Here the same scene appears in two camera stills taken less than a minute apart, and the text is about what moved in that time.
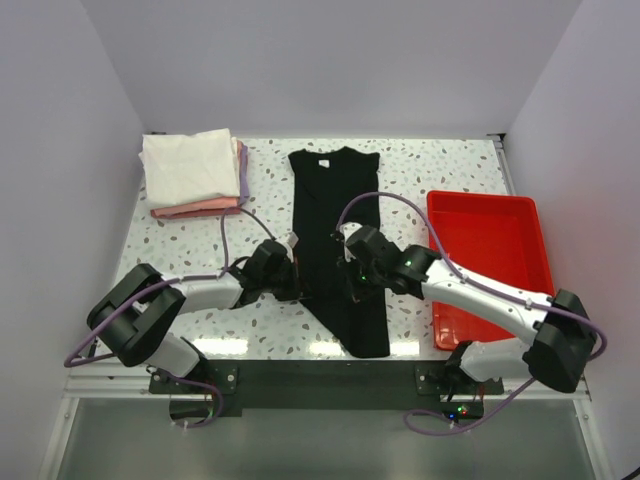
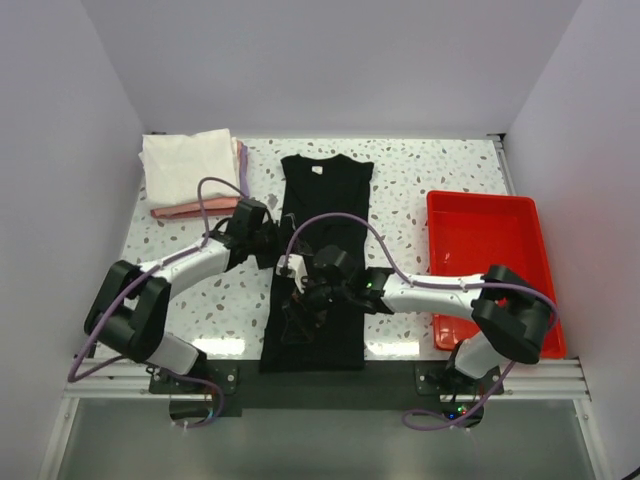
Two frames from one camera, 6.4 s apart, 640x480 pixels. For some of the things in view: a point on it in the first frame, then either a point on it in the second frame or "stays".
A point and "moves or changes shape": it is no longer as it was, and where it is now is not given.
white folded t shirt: (187, 167) stays
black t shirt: (336, 193) moves or changes shape
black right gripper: (347, 262) to (305, 304)
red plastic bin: (491, 238) stays
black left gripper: (294, 286) to (266, 261)
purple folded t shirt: (243, 177) stays
